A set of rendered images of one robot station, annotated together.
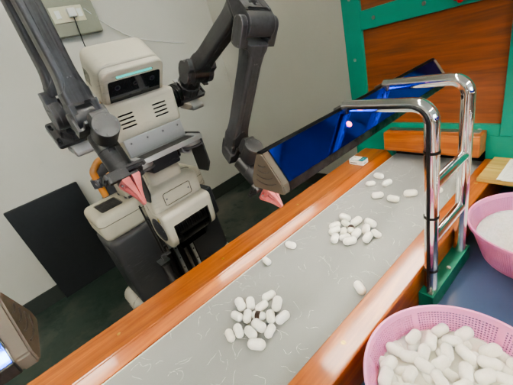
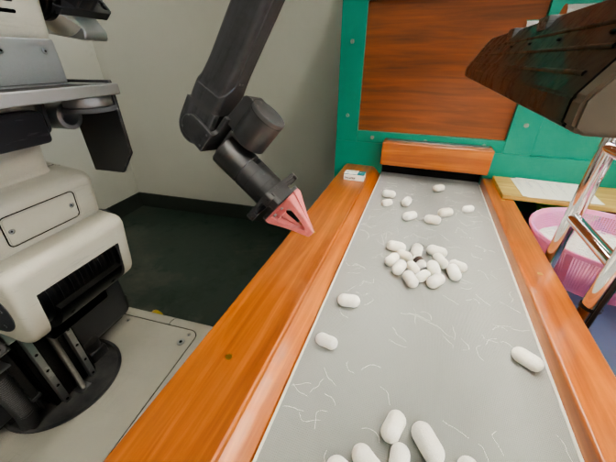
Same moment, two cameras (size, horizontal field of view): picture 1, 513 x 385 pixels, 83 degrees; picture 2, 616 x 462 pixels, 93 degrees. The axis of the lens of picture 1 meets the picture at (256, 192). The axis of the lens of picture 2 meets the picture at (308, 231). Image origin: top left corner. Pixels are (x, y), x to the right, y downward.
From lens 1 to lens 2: 51 cm
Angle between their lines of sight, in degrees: 33
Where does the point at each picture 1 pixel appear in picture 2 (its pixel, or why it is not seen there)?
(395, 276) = (563, 327)
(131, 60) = not seen: outside the picture
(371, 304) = (593, 390)
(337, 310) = (531, 416)
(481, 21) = (511, 18)
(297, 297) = (442, 409)
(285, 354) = not seen: outside the picture
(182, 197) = (57, 227)
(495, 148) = (494, 167)
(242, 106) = (259, 18)
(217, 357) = not seen: outside the picture
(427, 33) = (450, 22)
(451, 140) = (464, 154)
